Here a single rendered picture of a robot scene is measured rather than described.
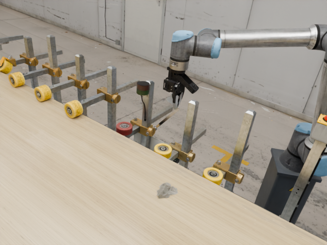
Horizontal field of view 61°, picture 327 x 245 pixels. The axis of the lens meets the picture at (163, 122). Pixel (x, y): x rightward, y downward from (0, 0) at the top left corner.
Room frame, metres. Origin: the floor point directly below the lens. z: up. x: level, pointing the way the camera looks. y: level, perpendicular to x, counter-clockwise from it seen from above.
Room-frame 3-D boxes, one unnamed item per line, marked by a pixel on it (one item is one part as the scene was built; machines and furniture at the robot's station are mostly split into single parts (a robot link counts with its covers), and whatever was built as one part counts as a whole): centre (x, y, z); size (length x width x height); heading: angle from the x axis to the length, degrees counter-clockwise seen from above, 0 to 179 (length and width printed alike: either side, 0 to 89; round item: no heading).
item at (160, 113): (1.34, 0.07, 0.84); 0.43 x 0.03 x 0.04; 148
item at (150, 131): (1.25, 0.11, 0.85); 0.13 x 0.06 x 0.05; 58
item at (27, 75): (1.68, 0.74, 0.95); 0.50 x 0.04 x 0.04; 148
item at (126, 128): (1.16, 0.19, 0.85); 0.08 x 0.08 x 0.11
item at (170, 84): (1.26, -0.03, 1.13); 0.09 x 0.08 x 0.12; 58
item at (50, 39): (1.64, 0.72, 0.93); 0.03 x 0.03 x 0.48; 58
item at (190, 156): (1.12, -0.10, 0.81); 0.13 x 0.06 x 0.05; 58
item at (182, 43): (1.25, -0.04, 1.30); 0.10 x 0.09 x 0.12; 89
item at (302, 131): (1.41, -0.85, 0.79); 0.17 x 0.15 x 0.18; 179
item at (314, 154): (0.83, -0.56, 0.93); 0.05 x 0.05 x 0.45; 58
